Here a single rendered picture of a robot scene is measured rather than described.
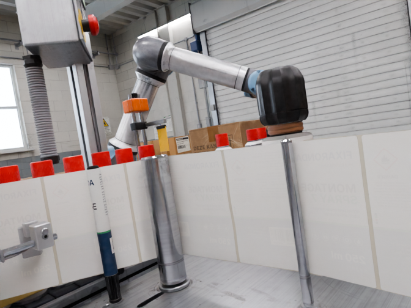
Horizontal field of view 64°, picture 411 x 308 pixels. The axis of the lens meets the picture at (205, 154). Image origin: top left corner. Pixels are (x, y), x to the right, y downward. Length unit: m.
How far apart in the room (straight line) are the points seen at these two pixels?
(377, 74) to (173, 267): 4.61
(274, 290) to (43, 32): 0.56
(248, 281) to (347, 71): 4.62
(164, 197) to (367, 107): 4.58
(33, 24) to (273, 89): 0.43
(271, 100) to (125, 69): 7.22
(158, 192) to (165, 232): 0.06
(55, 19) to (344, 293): 0.61
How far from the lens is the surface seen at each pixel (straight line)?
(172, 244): 0.47
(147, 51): 1.09
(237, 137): 1.20
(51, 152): 0.69
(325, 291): 0.45
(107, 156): 0.62
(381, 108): 4.90
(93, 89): 0.80
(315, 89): 5.09
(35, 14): 0.68
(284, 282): 0.47
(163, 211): 0.45
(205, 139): 1.28
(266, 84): 0.55
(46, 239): 0.44
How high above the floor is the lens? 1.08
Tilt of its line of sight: 3 degrees down
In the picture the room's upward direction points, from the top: 9 degrees counter-clockwise
